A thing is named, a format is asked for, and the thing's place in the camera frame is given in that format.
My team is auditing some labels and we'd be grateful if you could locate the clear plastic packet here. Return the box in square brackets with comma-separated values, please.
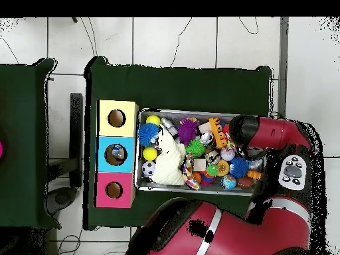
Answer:
[112, 145, 126, 162]

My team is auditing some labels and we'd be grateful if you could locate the multicoloured swirl ball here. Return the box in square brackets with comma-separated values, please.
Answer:
[221, 175, 238, 191]

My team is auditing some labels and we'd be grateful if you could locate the orange toy building block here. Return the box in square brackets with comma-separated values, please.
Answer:
[246, 169, 263, 181]
[208, 117, 229, 149]

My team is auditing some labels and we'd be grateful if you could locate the shallow clear mesh bin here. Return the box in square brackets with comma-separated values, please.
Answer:
[135, 108, 269, 197]

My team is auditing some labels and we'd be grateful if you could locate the wooden box with three holes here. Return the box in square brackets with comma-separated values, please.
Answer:
[95, 99, 140, 209]

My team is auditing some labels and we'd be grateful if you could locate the purple spiky ball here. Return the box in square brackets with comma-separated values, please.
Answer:
[177, 118, 201, 145]

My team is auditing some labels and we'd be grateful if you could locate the large blue spiky ball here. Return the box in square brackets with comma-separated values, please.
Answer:
[137, 122, 161, 148]

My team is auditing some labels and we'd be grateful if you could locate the cream knitted cloth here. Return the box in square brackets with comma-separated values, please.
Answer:
[151, 127, 187, 187]

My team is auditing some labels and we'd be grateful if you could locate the yellow ball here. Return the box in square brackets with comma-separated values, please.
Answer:
[145, 114, 161, 127]
[142, 146, 159, 162]

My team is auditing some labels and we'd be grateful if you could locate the green spiky ball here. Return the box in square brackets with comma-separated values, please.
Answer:
[185, 139, 207, 159]

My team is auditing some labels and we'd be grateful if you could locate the small soccer ball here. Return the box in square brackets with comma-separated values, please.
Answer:
[141, 160, 157, 177]

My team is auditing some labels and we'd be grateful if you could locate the silver metal can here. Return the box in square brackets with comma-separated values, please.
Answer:
[199, 132, 215, 148]

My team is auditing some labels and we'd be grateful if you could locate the colourful patterned cloth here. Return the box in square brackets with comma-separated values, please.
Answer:
[181, 153, 201, 191]

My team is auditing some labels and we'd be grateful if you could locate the dark green table cloth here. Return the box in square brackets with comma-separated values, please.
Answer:
[0, 57, 62, 230]
[84, 55, 273, 234]

